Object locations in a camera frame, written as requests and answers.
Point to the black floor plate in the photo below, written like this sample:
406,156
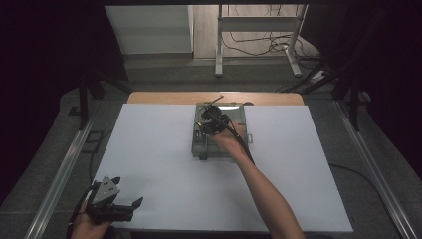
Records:
93,141

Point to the white power strip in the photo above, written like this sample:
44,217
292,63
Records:
318,76

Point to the black metal stand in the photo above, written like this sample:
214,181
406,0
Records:
83,99
354,99

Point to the person's right hand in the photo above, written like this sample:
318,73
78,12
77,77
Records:
232,139

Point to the clear plastic organizer box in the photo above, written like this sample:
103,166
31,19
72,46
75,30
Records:
200,147

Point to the wooden table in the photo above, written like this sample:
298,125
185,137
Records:
166,98

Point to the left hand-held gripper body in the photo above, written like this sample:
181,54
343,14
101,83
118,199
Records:
105,191

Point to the white cabinet panel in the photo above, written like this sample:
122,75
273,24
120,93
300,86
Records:
149,30

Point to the aluminium rail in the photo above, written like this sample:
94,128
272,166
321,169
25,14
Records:
63,176
371,166

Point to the person's left hand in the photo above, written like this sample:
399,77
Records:
85,229

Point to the white table mat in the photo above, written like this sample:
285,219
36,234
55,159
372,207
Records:
159,172

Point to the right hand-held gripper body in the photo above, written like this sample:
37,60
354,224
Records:
216,119

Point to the black curtain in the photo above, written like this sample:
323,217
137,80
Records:
391,66
40,66

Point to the white metal desk frame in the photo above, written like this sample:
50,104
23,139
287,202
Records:
258,24

